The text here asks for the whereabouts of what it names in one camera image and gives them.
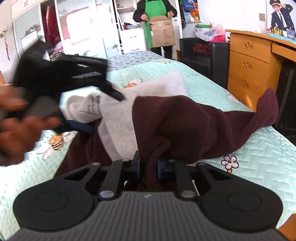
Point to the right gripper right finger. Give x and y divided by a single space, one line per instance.
174 176

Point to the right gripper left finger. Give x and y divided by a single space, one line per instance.
119 172

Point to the maroon and white fleece jacket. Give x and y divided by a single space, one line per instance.
159 120

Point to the red hanging clothes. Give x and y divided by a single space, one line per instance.
50 25

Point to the person's left hand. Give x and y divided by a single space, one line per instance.
19 136

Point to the blue sliding door wardrobe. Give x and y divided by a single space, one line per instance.
86 28

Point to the mint green bee bedspread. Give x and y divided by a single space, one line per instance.
160 192

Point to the purple dotted bed sheet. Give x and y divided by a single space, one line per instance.
126 60

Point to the white drawer cabinet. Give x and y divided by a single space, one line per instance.
133 40

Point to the black leather armchair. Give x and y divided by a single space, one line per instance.
210 59

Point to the person in green apron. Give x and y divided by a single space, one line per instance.
147 9

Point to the brown cardboard box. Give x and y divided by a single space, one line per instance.
162 31

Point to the wooden dresser desk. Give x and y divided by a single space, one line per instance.
268 158

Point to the pink plush toy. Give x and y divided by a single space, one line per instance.
220 39

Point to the white plastic bag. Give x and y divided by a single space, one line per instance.
209 32

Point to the pilot boy portrait photo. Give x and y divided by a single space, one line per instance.
281 17

